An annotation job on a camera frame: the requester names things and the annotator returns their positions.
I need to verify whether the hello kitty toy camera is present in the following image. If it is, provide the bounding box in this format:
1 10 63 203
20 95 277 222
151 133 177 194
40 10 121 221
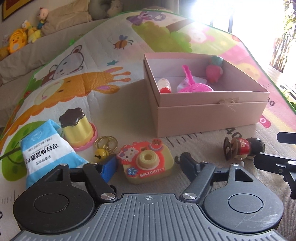
116 138 175 185

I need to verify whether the yellow pudding toy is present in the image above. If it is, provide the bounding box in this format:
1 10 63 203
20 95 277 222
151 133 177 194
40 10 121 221
59 108 97 152

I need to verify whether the small red figurine doll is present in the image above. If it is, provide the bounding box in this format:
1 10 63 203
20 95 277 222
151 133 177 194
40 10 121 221
223 137 265 167

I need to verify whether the blue white cotton pad pack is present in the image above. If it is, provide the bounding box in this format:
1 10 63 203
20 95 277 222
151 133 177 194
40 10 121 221
21 120 87 188

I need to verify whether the pink plastic toy basket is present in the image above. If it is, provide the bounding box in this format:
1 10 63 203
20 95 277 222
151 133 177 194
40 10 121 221
177 65 214 93

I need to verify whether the small white red bottle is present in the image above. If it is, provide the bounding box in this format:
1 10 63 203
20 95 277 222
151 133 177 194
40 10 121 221
157 78 171 93

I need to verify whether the pink cardboard box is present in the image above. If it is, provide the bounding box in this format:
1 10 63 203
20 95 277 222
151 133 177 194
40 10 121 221
144 52 269 137

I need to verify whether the colourful cartoon play mat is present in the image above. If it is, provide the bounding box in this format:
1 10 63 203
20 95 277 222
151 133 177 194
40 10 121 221
1 12 295 240

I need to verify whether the beige sofa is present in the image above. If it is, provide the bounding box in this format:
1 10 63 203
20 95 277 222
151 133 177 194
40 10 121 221
0 20 104 128

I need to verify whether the yellow duck plush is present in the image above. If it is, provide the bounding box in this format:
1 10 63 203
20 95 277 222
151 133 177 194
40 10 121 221
22 20 43 43

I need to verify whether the orange tiger plush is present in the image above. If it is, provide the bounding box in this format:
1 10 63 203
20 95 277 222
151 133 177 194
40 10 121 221
1 29 28 60

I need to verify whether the grey neck pillow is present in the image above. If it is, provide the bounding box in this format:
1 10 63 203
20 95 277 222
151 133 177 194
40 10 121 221
88 0 123 20

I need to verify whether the beige pillow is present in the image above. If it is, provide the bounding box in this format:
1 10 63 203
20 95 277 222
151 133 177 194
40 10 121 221
41 0 92 35

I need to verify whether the small doll plush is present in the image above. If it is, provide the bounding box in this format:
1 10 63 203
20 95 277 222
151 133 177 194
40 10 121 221
37 8 49 29

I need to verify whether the red gold framed picture left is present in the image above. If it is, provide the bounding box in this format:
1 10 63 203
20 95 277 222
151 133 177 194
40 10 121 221
2 0 33 21

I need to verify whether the gold bell keychain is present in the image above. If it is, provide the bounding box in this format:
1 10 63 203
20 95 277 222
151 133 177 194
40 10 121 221
93 136 118 164

